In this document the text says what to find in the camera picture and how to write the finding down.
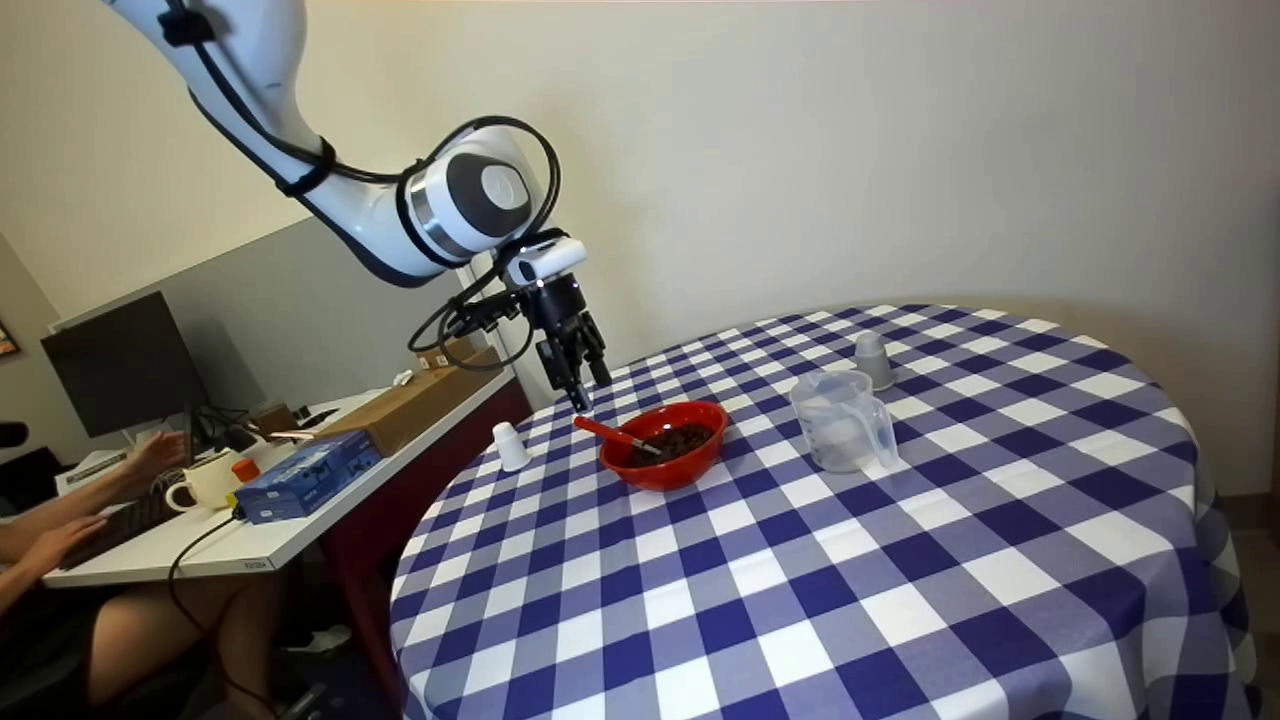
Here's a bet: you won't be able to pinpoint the red plastic spoon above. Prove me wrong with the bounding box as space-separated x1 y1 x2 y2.
570 411 672 462

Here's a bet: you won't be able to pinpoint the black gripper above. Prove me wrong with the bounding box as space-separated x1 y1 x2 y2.
520 272 616 411

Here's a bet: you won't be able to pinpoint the blue box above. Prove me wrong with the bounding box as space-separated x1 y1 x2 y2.
237 431 383 527

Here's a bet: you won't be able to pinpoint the person bare leg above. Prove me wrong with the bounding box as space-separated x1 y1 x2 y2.
82 575 293 717

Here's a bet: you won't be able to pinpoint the black desk cable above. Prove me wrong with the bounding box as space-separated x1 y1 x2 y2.
162 510 293 720

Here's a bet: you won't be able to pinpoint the red plastic bowl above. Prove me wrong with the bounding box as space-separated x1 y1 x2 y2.
597 395 737 492

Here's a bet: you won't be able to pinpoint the dark red desk panel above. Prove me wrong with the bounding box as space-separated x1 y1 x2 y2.
314 374 534 697

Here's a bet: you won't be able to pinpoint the grey partition panel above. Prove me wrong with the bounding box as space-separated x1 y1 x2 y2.
55 212 534 431

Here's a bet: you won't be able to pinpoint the black computer monitor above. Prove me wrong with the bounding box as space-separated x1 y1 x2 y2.
36 289 211 441

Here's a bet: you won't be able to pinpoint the white papers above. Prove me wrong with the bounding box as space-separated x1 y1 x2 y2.
55 445 136 492

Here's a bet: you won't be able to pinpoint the white office desk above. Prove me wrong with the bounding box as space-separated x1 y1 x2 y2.
36 365 522 590

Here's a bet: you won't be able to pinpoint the person left hand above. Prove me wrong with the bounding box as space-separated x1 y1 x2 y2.
122 431 195 492

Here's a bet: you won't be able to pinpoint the person right hand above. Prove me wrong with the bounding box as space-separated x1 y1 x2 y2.
27 515 111 579

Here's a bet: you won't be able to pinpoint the white mug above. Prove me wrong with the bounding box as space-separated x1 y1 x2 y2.
161 451 245 515

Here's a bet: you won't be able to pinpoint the flat brown cardboard box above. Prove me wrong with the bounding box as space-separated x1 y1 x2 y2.
312 341 507 458

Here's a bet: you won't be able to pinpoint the person right forearm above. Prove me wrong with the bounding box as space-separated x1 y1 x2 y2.
0 550 52 618

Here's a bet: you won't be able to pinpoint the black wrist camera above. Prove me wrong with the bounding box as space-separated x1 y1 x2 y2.
444 293 526 336

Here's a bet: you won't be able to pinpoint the black desk device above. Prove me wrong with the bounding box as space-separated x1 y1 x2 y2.
0 416 62 515

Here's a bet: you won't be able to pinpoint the blue white checkered tablecloth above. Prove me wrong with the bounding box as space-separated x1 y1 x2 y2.
383 295 1265 720

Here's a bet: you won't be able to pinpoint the small clear shaker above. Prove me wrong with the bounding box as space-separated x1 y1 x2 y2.
850 326 897 390

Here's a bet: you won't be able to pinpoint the person left forearm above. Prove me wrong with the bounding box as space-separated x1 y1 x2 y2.
0 462 144 563

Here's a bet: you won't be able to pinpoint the black keyboard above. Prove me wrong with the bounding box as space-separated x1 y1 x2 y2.
55 484 185 572

